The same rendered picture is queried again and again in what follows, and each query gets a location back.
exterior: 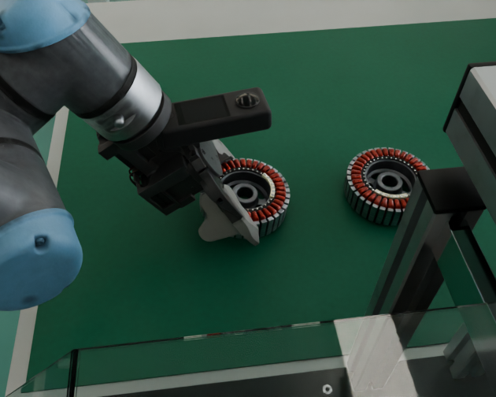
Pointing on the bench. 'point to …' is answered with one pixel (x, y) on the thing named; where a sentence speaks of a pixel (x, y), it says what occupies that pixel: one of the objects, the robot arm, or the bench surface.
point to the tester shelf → (486, 136)
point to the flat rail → (464, 265)
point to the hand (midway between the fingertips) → (248, 198)
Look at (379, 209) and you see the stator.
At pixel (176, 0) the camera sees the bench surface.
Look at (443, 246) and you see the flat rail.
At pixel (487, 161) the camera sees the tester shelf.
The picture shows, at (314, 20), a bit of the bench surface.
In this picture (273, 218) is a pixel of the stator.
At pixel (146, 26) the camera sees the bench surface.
